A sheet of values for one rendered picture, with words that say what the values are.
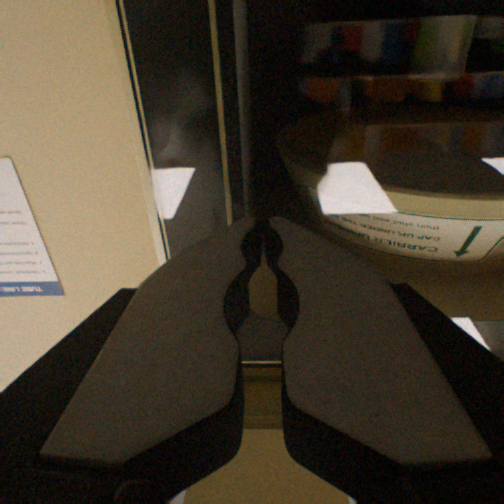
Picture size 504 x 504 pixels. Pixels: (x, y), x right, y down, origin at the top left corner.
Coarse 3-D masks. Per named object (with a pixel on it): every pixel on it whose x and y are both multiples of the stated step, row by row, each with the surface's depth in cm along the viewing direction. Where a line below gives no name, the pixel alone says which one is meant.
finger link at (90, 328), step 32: (128, 288) 8; (96, 320) 8; (64, 352) 7; (96, 352) 7; (32, 384) 6; (64, 384) 6; (0, 416) 6; (32, 416) 6; (0, 448) 5; (32, 448) 5; (0, 480) 5; (32, 480) 5; (64, 480) 5; (96, 480) 5
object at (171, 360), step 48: (240, 240) 10; (144, 288) 8; (192, 288) 8; (240, 288) 9; (144, 336) 7; (192, 336) 7; (96, 384) 6; (144, 384) 6; (192, 384) 6; (240, 384) 7; (96, 432) 5; (144, 432) 5; (192, 432) 6; (240, 432) 7; (192, 480) 6
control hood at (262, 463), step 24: (264, 384) 19; (264, 408) 18; (264, 432) 17; (240, 456) 17; (264, 456) 17; (288, 456) 17; (216, 480) 17; (240, 480) 17; (264, 480) 17; (288, 480) 16; (312, 480) 16
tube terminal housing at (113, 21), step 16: (112, 0) 11; (112, 16) 11; (112, 32) 11; (128, 80) 12; (128, 96) 12; (128, 112) 12; (144, 160) 13; (144, 176) 13; (144, 192) 14; (160, 240) 15; (160, 256) 15; (256, 368) 19; (272, 368) 19
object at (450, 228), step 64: (128, 0) 10; (192, 0) 10; (256, 0) 10; (320, 0) 10; (384, 0) 10; (448, 0) 9; (128, 64) 11; (192, 64) 10; (256, 64) 10; (320, 64) 10; (384, 64) 10; (448, 64) 10; (192, 128) 11; (256, 128) 11; (320, 128) 11; (384, 128) 11; (448, 128) 11; (192, 192) 13; (256, 192) 12; (320, 192) 12; (384, 192) 12; (448, 192) 12; (384, 256) 14; (448, 256) 14; (256, 320) 16
